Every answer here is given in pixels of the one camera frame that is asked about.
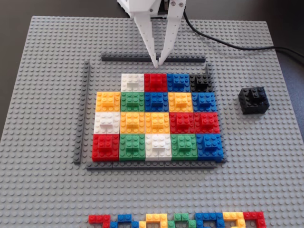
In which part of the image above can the white Lego cube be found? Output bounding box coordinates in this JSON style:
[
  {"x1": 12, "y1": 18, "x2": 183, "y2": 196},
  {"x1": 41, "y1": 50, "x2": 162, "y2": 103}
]
[
  {"x1": 145, "y1": 133, "x2": 172, "y2": 162},
  {"x1": 121, "y1": 73, "x2": 145, "y2": 93},
  {"x1": 93, "y1": 112, "x2": 121, "y2": 135}
]

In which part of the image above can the gray Lego baseplate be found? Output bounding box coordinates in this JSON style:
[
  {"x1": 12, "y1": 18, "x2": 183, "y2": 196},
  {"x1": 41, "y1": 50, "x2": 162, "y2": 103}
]
[{"x1": 0, "y1": 15, "x2": 304, "y2": 228}]

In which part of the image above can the blue Lego cube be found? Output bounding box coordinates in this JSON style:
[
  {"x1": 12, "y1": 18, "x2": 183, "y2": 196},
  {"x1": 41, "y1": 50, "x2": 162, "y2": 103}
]
[
  {"x1": 196, "y1": 133, "x2": 225, "y2": 163},
  {"x1": 144, "y1": 92, "x2": 169, "y2": 113},
  {"x1": 191, "y1": 92, "x2": 217, "y2": 114},
  {"x1": 167, "y1": 74, "x2": 191, "y2": 93}
]

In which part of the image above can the yellow Lego brick letter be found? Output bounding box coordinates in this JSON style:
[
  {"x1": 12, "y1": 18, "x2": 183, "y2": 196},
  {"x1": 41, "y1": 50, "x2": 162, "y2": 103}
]
[
  {"x1": 139, "y1": 213, "x2": 168, "y2": 228},
  {"x1": 222, "y1": 212, "x2": 246, "y2": 228}
]

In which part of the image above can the red Lego cube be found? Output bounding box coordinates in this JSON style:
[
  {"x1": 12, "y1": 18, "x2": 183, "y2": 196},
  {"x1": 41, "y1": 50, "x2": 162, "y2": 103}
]
[
  {"x1": 194, "y1": 112, "x2": 221, "y2": 135},
  {"x1": 169, "y1": 112, "x2": 196, "y2": 135},
  {"x1": 144, "y1": 73, "x2": 168, "y2": 93},
  {"x1": 92, "y1": 133, "x2": 120, "y2": 162}
]

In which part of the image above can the black Lego cube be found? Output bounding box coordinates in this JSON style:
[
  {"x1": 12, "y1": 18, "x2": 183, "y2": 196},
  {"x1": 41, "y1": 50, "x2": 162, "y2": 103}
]
[
  {"x1": 189, "y1": 74, "x2": 214, "y2": 93},
  {"x1": 238, "y1": 86, "x2": 270, "y2": 115}
]

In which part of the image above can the green Lego brick letter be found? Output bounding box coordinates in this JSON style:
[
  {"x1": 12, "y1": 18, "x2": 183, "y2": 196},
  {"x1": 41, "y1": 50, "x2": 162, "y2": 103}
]
[{"x1": 167, "y1": 213, "x2": 197, "y2": 228}]

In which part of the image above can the black cable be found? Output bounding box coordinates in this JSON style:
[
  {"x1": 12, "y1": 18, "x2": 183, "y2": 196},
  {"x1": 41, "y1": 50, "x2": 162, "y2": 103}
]
[{"x1": 182, "y1": 11, "x2": 304, "y2": 61}]

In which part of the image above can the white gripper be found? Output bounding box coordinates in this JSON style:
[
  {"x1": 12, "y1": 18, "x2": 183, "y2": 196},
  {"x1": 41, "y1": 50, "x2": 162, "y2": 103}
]
[{"x1": 124, "y1": 0, "x2": 187, "y2": 69}]

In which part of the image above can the red Lego brick letter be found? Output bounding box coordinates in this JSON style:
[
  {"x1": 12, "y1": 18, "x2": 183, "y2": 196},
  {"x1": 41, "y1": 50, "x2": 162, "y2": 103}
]
[
  {"x1": 88, "y1": 214, "x2": 111, "y2": 228},
  {"x1": 243, "y1": 211, "x2": 266, "y2": 228}
]

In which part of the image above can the blue Lego brick letter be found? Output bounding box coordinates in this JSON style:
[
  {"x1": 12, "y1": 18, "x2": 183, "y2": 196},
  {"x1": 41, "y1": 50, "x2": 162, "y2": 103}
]
[
  {"x1": 194, "y1": 212, "x2": 224, "y2": 228},
  {"x1": 110, "y1": 214, "x2": 140, "y2": 228}
]

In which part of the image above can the yellow Lego cube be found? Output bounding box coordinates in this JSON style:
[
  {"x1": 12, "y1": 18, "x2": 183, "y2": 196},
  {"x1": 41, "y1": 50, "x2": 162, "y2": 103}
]
[
  {"x1": 119, "y1": 112, "x2": 146, "y2": 135},
  {"x1": 168, "y1": 92, "x2": 193, "y2": 113},
  {"x1": 144, "y1": 112, "x2": 171, "y2": 135},
  {"x1": 95, "y1": 92, "x2": 121, "y2": 113}
]

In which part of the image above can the green Lego cube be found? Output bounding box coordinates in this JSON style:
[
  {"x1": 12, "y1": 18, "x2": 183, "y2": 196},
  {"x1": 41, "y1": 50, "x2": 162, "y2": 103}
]
[
  {"x1": 120, "y1": 92, "x2": 145, "y2": 113},
  {"x1": 171, "y1": 133, "x2": 198, "y2": 161},
  {"x1": 118, "y1": 133, "x2": 146, "y2": 162}
]

